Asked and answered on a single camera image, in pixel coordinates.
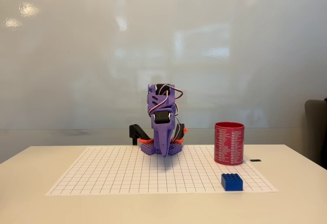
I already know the red printed cup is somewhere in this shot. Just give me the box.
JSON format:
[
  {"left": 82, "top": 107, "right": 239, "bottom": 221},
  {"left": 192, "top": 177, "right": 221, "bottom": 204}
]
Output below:
[{"left": 214, "top": 121, "right": 246, "bottom": 167}]

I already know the blue toy brick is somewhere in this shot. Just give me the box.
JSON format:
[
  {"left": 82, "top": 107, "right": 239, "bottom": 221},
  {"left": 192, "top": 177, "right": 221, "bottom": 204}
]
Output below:
[{"left": 221, "top": 173, "right": 244, "bottom": 192}]

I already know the thin servo cable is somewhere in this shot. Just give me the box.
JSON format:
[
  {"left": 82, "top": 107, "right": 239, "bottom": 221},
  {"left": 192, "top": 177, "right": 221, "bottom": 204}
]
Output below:
[{"left": 173, "top": 116, "right": 185, "bottom": 139}]

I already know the white grid paper mat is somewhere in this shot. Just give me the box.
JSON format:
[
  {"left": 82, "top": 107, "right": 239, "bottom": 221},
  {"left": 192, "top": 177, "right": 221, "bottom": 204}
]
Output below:
[{"left": 44, "top": 146, "right": 279, "bottom": 197}]

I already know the red white black servo cable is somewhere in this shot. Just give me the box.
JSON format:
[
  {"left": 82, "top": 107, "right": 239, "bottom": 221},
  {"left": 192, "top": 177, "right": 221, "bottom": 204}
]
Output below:
[{"left": 150, "top": 87, "right": 185, "bottom": 116}]

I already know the dark grey chair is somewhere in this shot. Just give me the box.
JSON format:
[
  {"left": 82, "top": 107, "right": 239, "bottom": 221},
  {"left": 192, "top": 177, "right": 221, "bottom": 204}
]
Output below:
[{"left": 304, "top": 97, "right": 327, "bottom": 170}]

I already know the black clamp orange pad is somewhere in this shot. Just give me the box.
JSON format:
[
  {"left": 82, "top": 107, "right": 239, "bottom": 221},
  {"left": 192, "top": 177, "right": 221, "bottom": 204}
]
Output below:
[{"left": 128, "top": 123, "right": 155, "bottom": 146}]

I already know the black clamp orange knob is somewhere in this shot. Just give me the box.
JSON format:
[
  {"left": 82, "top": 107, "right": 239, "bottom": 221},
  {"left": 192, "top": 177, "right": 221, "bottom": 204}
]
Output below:
[{"left": 172, "top": 122, "right": 190, "bottom": 143}]

